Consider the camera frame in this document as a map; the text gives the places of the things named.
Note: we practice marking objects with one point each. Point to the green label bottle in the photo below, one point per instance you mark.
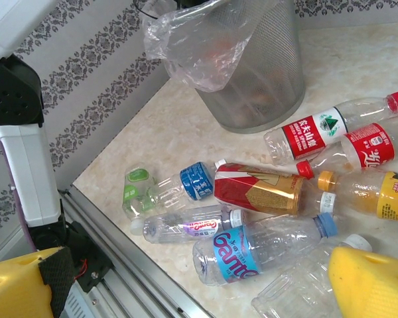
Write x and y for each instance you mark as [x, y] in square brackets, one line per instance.
[136, 195]

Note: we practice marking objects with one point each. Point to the clear bottle purple label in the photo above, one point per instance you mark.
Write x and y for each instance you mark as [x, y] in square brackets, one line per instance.
[199, 227]

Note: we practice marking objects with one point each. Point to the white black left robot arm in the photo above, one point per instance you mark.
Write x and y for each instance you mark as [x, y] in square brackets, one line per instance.
[26, 172]

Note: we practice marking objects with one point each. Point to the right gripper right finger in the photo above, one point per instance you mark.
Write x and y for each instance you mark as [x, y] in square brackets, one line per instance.
[374, 288]

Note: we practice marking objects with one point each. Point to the clear bottle small red label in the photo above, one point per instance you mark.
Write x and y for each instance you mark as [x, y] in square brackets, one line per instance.
[371, 147]

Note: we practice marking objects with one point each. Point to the light blue label bottle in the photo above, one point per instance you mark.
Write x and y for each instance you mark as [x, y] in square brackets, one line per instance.
[235, 255]

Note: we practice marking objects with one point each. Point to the red label red cap bottle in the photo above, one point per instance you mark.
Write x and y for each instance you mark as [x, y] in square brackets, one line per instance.
[305, 136]

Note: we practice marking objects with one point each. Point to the red gold label bottle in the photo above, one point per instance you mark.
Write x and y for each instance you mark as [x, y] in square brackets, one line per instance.
[258, 189]

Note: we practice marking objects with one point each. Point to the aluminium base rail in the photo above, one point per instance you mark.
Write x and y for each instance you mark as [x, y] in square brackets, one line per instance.
[136, 265]

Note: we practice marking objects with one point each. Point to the grey bin with plastic liner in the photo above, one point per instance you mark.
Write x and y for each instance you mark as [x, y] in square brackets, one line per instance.
[199, 49]

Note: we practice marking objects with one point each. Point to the orange juice bottle yellow cap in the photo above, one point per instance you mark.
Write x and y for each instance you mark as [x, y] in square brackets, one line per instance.
[391, 198]

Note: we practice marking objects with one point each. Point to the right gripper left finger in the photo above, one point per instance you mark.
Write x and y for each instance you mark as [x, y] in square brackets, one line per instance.
[13, 291]

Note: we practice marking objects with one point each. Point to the unlabelled clear bottle white cap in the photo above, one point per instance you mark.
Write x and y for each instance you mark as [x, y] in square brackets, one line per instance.
[302, 285]

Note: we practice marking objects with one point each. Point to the blue label white cap bottle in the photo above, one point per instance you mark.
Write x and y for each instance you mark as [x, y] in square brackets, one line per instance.
[197, 182]

